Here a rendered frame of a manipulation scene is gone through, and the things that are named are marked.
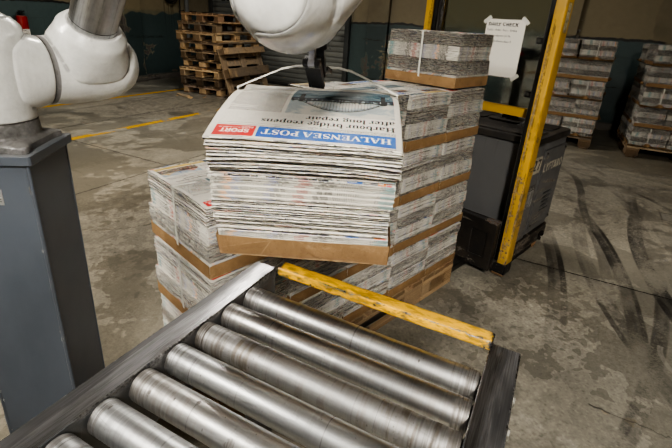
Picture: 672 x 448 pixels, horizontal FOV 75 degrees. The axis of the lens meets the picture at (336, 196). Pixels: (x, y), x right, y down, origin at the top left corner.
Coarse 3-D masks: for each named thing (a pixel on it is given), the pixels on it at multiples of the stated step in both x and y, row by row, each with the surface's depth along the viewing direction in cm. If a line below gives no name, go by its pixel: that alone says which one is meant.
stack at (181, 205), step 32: (416, 160) 181; (160, 192) 134; (192, 192) 123; (160, 224) 139; (192, 224) 123; (416, 224) 195; (160, 256) 147; (224, 256) 123; (416, 256) 205; (192, 288) 133; (288, 288) 150; (384, 288) 194; (416, 288) 215; (352, 320) 183; (384, 320) 203
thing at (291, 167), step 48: (240, 96) 73; (288, 96) 74; (240, 144) 61; (288, 144) 61; (336, 144) 60; (384, 144) 61; (240, 192) 67; (288, 192) 66; (336, 192) 66; (384, 192) 65; (336, 240) 71; (384, 240) 70
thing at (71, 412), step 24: (264, 264) 95; (240, 288) 86; (264, 288) 92; (192, 312) 78; (216, 312) 79; (168, 336) 72; (192, 336) 74; (120, 360) 66; (144, 360) 67; (96, 384) 62; (120, 384) 62; (48, 408) 58; (72, 408) 58; (144, 408) 67; (24, 432) 54; (48, 432) 54; (72, 432) 56
